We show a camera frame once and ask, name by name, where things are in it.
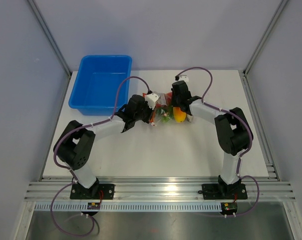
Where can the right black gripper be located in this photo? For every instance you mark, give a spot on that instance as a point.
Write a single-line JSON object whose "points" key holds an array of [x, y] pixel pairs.
{"points": [[174, 104]]}

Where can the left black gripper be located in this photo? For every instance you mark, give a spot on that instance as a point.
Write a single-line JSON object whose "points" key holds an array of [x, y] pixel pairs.
{"points": [[149, 111]]}

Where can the yellow orange fake mango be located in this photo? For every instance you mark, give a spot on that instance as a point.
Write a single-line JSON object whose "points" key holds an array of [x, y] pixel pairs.
{"points": [[179, 115]]}

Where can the grey fake fish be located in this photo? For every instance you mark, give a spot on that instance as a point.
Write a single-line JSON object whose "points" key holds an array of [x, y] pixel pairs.
{"points": [[189, 118]]}

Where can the clear zip top bag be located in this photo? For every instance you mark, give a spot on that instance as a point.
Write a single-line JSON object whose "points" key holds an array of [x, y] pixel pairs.
{"points": [[161, 102]]}

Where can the green fake lettuce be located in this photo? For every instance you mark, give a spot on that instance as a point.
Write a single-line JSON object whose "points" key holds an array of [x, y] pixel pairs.
{"points": [[164, 114]]}

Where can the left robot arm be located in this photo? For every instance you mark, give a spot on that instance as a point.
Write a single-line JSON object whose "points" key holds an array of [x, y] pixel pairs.
{"points": [[75, 144]]}

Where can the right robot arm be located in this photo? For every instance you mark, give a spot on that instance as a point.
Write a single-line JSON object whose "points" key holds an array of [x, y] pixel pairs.
{"points": [[234, 137]]}

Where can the blue plastic bin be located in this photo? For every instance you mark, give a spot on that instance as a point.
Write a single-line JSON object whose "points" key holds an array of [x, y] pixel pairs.
{"points": [[96, 84]]}

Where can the left small circuit board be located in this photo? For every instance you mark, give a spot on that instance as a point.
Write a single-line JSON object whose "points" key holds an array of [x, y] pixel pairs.
{"points": [[93, 206]]}

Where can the small circuit board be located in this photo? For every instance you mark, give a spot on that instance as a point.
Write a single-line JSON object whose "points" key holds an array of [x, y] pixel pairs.
{"points": [[229, 207], [93, 206]]}

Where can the right small circuit board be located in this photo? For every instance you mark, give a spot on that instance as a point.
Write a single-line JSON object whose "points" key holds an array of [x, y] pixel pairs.
{"points": [[229, 207]]}

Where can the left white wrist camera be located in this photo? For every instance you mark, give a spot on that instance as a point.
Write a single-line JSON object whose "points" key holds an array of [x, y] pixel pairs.
{"points": [[151, 99]]}

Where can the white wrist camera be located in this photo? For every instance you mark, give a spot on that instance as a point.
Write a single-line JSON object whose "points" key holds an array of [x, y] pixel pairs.
{"points": [[182, 77], [151, 99]]}

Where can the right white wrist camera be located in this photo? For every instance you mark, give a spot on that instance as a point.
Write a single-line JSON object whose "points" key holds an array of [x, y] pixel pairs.
{"points": [[182, 77]]}

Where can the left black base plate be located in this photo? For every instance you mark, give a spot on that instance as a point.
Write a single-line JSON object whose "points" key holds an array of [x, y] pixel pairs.
{"points": [[102, 191]]}

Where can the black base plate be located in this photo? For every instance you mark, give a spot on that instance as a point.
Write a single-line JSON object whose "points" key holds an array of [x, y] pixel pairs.
{"points": [[218, 192], [102, 191]]}

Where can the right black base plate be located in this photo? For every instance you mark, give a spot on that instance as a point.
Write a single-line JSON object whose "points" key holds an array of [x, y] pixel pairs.
{"points": [[218, 192]]}

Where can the right side aluminium rail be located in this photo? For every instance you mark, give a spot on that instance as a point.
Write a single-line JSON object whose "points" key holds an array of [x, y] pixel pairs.
{"points": [[273, 174]]}

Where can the aluminium rail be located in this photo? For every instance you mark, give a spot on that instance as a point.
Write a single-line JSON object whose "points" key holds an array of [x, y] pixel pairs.
{"points": [[170, 189], [273, 174]]}

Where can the aluminium front rail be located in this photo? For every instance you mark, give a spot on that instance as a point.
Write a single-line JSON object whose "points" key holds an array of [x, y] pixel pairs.
{"points": [[170, 189]]}

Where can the white slotted cable duct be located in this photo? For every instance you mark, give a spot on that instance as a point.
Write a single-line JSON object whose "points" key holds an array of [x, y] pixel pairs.
{"points": [[131, 207]]}

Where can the left aluminium corner post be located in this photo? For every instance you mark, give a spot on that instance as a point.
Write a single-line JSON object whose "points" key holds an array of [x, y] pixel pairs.
{"points": [[49, 36]]}

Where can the aluminium corner post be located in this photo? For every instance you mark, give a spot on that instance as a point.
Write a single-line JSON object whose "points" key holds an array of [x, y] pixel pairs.
{"points": [[266, 35], [49, 36]]}

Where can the right aluminium corner post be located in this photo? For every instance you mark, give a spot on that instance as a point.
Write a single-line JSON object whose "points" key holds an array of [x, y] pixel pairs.
{"points": [[266, 35]]}

